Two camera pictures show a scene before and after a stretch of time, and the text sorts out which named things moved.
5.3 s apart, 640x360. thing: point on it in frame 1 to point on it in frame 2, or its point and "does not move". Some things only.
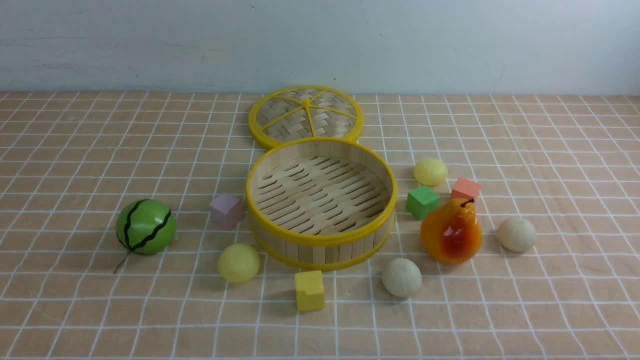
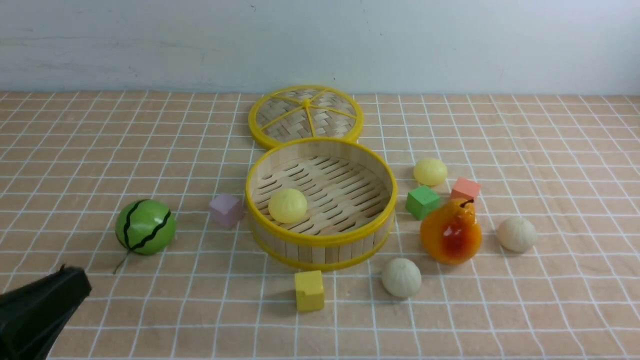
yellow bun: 430,171 does not move
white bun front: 402,278 does not move
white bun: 517,234 does not move
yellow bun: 238,262 to 287,205
